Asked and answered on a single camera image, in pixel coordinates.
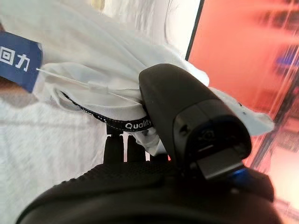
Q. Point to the blue clothing hang tag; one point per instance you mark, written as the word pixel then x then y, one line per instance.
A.
pixel 18 60

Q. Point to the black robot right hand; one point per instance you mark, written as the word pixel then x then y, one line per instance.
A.
pixel 177 112

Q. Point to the white t-shirt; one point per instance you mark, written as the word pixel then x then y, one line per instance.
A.
pixel 93 51

